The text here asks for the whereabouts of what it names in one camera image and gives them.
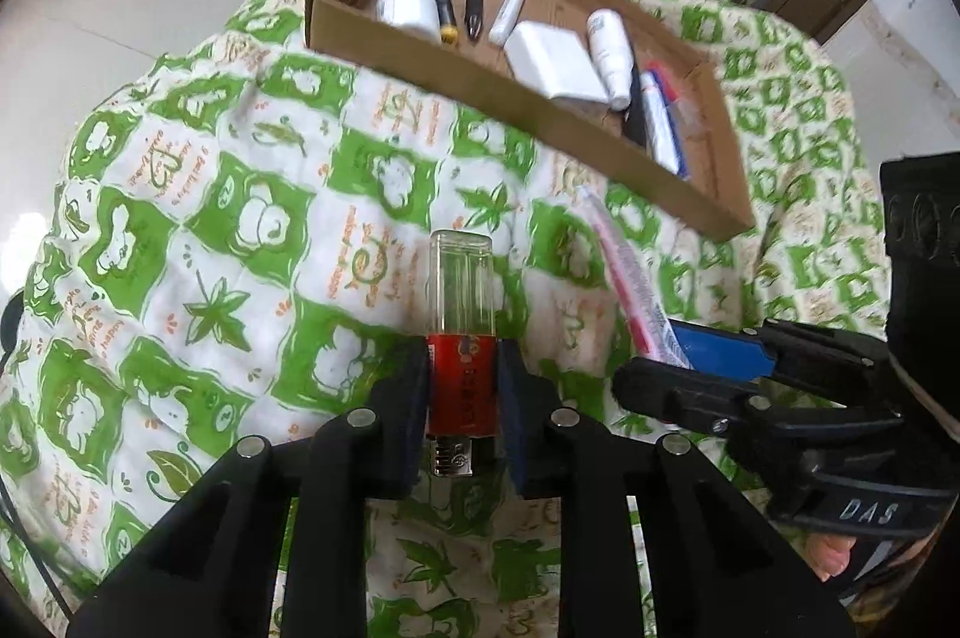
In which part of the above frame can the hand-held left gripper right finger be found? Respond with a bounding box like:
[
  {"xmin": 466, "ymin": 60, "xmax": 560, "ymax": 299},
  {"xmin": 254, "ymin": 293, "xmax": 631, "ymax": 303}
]
[{"xmin": 495, "ymin": 342, "xmax": 856, "ymax": 638}]

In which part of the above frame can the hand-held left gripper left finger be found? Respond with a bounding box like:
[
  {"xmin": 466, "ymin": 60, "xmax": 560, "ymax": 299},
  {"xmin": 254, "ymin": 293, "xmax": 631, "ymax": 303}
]
[{"xmin": 66, "ymin": 338, "xmax": 430, "ymax": 638}]

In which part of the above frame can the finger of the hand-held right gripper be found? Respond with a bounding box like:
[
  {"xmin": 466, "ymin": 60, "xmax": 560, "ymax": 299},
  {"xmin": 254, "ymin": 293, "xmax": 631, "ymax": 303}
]
[
  {"xmin": 611, "ymin": 357, "xmax": 775, "ymax": 438},
  {"xmin": 666, "ymin": 319, "xmax": 899, "ymax": 412}
]

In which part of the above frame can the red clear lighter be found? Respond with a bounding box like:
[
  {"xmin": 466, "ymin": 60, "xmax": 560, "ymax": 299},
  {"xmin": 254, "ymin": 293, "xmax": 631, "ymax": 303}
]
[{"xmin": 426, "ymin": 230, "xmax": 497, "ymax": 478}]

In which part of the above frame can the pink white tube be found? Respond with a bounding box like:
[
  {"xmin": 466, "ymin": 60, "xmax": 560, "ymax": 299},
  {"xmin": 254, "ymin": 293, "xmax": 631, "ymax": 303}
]
[{"xmin": 577, "ymin": 188, "xmax": 695, "ymax": 369}]

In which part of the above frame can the blue marker pen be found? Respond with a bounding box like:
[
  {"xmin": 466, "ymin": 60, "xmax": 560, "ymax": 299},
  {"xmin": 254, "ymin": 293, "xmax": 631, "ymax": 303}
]
[{"xmin": 651, "ymin": 68, "xmax": 691, "ymax": 181}]

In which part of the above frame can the long black marker pen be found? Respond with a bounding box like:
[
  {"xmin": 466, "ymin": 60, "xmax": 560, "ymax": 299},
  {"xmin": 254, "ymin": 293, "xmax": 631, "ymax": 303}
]
[{"xmin": 621, "ymin": 60, "xmax": 652, "ymax": 148}]

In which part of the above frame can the red white tube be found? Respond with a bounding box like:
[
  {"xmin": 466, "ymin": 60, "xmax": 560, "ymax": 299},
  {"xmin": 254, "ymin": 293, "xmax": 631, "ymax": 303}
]
[{"xmin": 667, "ymin": 83, "xmax": 712, "ymax": 144}]

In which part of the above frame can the white spray bottle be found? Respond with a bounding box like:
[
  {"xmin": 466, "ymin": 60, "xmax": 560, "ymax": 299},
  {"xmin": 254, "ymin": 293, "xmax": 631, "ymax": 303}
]
[{"xmin": 585, "ymin": 9, "xmax": 637, "ymax": 110}]

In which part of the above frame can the white charger adapter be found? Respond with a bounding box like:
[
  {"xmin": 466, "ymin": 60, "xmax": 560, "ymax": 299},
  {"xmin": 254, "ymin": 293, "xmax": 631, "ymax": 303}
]
[{"xmin": 502, "ymin": 21, "xmax": 610, "ymax": 103}]

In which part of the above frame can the shallow cardboard box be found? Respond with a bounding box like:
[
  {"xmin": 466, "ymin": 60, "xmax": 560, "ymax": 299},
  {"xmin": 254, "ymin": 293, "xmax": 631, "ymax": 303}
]
[{"xmin": 304, "ymin": 0, "xmax": 757, "ymax": 241}]

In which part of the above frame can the white slim pen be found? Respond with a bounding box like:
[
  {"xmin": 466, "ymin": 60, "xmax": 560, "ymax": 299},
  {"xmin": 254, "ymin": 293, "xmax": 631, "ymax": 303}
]
[{"xmin": 487, "ymin": 0, "xmax": 532, "ymax": 46}]

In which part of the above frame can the white pill bottle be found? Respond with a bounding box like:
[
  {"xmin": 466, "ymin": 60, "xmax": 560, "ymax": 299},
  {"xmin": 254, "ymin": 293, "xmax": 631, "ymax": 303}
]
[{"xmin": 376, "ymin": 0, "xmax": 442, "ymax": 39}]

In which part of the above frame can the person's right hand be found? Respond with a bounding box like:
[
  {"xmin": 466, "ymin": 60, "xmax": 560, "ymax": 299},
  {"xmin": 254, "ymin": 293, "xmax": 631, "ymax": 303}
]
[{"xmin": 810, "ymin": 529, "xmax": 857, "ymax": 584}]

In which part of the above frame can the green printed blanket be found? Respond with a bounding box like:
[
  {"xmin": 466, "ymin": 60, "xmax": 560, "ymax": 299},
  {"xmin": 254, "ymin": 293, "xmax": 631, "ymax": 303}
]
[{"xmin": 0, "ymin": 0, "xmax": 923, "ymax": 638}]

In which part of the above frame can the black cable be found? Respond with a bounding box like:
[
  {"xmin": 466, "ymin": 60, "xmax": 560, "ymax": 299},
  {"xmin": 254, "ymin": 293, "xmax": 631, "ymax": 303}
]
[{"xmin": 0, "ymin": 480, "xmax": 80, "ymax": 620}]

